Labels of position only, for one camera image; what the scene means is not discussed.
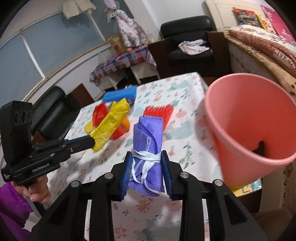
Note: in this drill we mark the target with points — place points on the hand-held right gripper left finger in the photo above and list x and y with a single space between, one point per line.
123 178

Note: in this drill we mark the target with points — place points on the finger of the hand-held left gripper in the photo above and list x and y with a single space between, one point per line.
78 143

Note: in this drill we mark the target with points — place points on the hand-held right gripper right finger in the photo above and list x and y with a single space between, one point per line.
167 178

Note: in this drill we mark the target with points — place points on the yellow wrapper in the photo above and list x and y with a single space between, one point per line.
108 125

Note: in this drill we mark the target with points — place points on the purple face mask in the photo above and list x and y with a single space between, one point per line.
148 139

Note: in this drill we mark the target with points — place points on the pink plastic bin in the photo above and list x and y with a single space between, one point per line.
231 127

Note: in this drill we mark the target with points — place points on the person's left hand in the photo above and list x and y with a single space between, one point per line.
38 192

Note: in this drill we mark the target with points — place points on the red plastic container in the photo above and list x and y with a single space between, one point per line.
100 113

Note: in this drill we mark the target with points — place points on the black leather armchair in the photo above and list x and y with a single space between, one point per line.
53 109
185 27

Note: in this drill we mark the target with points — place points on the orange fruit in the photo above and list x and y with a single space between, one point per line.
126 125

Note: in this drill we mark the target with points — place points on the blue sponge block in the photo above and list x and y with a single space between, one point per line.
120 93

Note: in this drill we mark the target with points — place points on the red ribbed plastic piece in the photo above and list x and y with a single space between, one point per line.
157 112

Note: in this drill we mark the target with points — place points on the white stool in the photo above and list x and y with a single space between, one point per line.
113 78
143 70

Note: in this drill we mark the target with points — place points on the floral tablecloth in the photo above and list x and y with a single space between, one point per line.
180 92

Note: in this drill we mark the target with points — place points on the clear plastic bag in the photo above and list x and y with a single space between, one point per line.
101 58

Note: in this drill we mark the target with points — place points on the plaid tablecloth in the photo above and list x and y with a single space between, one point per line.
122 60

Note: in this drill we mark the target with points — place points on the large bay window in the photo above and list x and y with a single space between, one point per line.
57 41

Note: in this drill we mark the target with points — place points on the cardboard box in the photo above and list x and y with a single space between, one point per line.
118 45

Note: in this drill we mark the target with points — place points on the dark wooden side cabinet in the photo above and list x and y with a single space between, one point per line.
157 58
218 51

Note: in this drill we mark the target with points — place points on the floral hanging jacket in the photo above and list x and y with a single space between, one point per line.
129 27

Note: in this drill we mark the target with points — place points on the white crumpled cloth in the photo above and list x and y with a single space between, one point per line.
193 47

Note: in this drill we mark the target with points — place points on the beige hanging garment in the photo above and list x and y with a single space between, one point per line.
77 8

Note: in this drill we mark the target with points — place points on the bed with white headboard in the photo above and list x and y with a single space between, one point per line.
240 62

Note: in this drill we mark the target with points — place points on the pale hanging garment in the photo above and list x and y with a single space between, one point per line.
111 10

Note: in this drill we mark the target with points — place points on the brown leaf blanket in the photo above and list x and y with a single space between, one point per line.
277 69

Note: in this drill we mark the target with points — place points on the pink floral quilt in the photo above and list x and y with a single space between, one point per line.
261 44

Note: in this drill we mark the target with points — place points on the colourful printed pillow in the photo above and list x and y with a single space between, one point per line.
245 16

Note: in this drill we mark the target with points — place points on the small yellow pillow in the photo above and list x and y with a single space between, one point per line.
266 23

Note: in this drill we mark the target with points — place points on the pink flower pillow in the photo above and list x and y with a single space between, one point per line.
277 20

